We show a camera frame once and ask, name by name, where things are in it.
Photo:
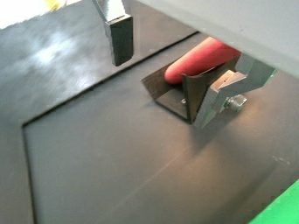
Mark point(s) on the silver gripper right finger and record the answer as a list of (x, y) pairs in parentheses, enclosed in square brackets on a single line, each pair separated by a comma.
[(241, 75)]

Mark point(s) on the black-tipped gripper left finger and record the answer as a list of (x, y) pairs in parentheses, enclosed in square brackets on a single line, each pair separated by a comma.
[(118, 29)]

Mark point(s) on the red oval cylinder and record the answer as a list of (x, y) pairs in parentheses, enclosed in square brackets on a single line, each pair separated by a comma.
[(207, 55)]

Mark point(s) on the black curved cradle fixture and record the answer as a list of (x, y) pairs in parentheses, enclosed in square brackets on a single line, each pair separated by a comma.
[(183, 98)]

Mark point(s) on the green shape sorter block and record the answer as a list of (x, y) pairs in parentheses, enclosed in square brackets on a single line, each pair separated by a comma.
[(283, 210)]

